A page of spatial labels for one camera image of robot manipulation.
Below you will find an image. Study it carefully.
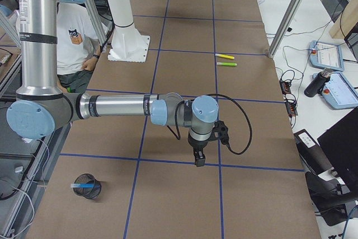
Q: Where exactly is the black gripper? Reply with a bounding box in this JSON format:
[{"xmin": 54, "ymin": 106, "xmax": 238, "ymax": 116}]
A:
[{"xmin": 188, "ymin": 137, "xmax": 209, "ymax": 167}]

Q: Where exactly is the blue highlighter pen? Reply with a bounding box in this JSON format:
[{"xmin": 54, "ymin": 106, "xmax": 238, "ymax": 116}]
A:
[{"xmin": 70, "ymin": 183, "xmax": 95, "ymax": 189}]

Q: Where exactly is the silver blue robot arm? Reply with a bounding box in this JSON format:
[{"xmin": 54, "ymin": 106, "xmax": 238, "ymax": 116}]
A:
[{"xmin": 6, "ymin": 0, "xmax": 223, "ymax": 167}]

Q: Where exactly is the brown paper table cover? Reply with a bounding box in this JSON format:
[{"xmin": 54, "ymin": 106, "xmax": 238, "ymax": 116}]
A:
[{"xmin": 27, "ymin": 0, "xmax": 320, "ymax": 238}]

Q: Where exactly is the green highlighter pen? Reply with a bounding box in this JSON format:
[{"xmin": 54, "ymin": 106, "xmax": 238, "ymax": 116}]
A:
[{"xmin": 216, "ymin": 62, "xmax": 237, "ymax": 67}]

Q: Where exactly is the yellow highlighter pen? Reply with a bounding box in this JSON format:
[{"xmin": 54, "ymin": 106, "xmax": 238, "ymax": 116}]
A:
[{"xmin": 215, "ymin": 53, "xmax": 235, "ymax": 60}]

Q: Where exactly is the orange black electronics box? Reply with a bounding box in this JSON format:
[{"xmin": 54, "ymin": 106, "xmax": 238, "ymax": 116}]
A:
[{"xmin": 280, "ymin": 80, "xmax": 291, "ymax": 95}]

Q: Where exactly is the black label printer box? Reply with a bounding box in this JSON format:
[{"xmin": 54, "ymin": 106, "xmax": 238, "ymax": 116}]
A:
[{"xmin": 294, "ymin": 129, "xmax": 333, "ymax": 175}]

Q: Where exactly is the far black mesh pen cup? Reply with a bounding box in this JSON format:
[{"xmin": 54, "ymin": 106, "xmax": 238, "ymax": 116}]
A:
[{"xmin": 70, "ymin": 174, "xmax": 102, "ymax": 199}]

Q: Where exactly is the black water bottle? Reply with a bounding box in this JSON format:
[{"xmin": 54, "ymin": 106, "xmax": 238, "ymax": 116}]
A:
[{"xmin": 304, "ymin": 68, "xmax": 333, "ymax": 97}]

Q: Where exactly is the black monitor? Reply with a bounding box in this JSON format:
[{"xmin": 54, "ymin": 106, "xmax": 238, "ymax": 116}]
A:
[{"xmin": 318, "ymin": 108, "xmax": 357, "ymax": 188}]

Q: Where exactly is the near blue teach pendant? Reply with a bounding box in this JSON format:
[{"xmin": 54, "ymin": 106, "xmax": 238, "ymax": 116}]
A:
[{"xmin": 320, "ymin": 71, "xmax": 357, "ymax": 110}]

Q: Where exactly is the blue teach pendant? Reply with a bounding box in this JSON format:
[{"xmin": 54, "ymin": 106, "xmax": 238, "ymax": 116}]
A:
[
  {"xmin": 320, "ymin": 71, "xmax": 357, "ymax": 110},
  {"xmin": 309, "ymin": 40, "xmax": 345, "ymax": 72}
]

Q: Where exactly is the far blue teach pendant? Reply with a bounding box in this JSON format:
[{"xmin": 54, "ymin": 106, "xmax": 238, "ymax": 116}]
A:
[{"xmin": 309, "ymin": 40, "xmax": 345, "ymax": 72}]

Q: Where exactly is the person in white shirt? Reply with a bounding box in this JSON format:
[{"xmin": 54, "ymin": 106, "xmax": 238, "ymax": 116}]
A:
[{"xmin": 56, "ymin": 3, "xmax": 101, "ymax": 93}]

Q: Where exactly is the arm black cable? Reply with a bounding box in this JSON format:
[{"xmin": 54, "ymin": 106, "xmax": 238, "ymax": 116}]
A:
[{"xmin": 166, "ymin": 94, "xmax": 253, "ymax": 156}]

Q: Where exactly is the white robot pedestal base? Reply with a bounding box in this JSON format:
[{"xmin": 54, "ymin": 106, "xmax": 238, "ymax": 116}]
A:
[{"xmin": 108, "ymin": 0, "xmax": 150, "ymax": 63}]

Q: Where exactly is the aluminium frame post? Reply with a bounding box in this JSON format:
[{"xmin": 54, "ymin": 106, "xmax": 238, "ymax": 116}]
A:
[{"xmin": 267, "ymin": 0, "xmax": 302, "ymax": 58}]

